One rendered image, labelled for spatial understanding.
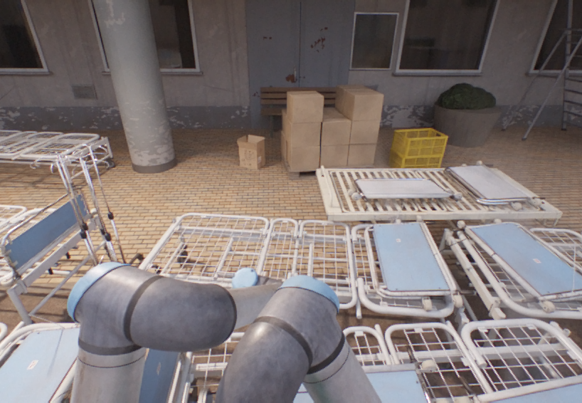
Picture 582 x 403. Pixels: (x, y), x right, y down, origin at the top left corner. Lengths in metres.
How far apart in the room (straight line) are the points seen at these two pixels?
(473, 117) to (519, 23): 2.31
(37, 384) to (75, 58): 6.22
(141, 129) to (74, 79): 2.92
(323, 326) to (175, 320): 0.24
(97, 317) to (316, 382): 0.38
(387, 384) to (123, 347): 1.18
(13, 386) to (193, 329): 1.40
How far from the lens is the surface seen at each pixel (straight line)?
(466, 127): 6.36
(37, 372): 1.90
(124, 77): 4.70
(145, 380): 1.37
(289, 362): 0.52
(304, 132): 4.25
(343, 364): 0.63
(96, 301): 0.63
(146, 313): 0.57
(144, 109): 4.73
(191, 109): 6.85
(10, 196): 5.22
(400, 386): 1.61
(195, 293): 0.58
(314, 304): 0.57
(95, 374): 0.68
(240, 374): 0.53
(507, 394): 1.82
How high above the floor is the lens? 1.89
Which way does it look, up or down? 29 degrees down
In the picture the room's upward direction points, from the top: 1 degrees clockwise
